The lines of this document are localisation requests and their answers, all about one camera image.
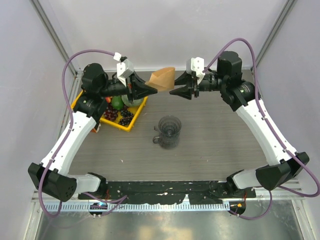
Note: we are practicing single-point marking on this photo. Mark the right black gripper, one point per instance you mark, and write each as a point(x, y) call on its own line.
point(186, 92)

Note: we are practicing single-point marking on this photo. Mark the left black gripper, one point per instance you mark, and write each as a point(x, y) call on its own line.
point(136, 88)

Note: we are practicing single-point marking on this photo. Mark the brown paper coffee filter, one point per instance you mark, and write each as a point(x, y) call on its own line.
point(163, 79)

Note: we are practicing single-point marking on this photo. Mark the clear glass coffee server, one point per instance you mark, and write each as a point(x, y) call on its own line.
point(166, 142)

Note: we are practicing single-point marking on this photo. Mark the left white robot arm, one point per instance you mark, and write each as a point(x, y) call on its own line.
point(51, 175)

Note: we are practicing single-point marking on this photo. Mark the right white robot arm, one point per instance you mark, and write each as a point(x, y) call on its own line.
point(283, 161)

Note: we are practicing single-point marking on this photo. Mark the green netted melon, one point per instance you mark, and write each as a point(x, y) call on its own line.
point(131, 103)

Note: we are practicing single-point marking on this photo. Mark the black grape bunch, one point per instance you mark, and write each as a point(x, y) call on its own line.
point(126, 116)

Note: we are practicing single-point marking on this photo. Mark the dark red grape bunch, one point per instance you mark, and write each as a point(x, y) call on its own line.
point(110, 113)

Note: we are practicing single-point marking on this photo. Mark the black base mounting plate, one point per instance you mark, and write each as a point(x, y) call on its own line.
point(170, 192)

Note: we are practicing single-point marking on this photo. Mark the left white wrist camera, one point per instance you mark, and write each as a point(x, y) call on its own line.
point(124, 68)

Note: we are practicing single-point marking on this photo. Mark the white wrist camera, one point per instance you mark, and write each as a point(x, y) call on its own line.
point(124, 68)
point(196, 65)

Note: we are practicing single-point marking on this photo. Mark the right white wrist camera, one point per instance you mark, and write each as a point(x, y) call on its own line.
point(196, 65)

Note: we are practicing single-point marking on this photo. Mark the white slotted cable duct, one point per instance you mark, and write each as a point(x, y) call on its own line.
point(82, 206)

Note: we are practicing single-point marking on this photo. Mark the aluminium frame rail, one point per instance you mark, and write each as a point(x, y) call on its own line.
point(261, 193)

